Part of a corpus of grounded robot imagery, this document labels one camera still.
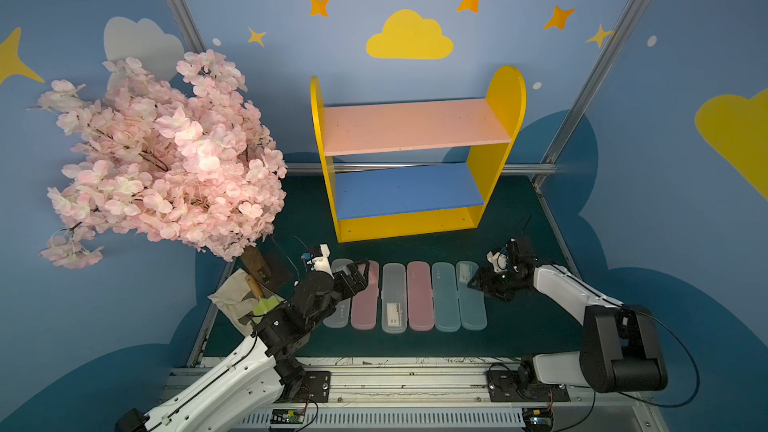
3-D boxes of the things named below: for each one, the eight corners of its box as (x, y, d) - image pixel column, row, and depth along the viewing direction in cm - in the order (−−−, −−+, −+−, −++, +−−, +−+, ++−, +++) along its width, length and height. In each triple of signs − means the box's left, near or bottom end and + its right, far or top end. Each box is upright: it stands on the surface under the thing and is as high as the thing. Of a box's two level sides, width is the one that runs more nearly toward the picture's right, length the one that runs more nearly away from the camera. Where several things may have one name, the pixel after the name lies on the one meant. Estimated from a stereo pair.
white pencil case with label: (380, 332, 86) (379, 330, 84) (381, 266, 99) (380, 263, 97) (407, 332, 86) (408, 330, 84) (405, 266, 99) (405, 263, 97)
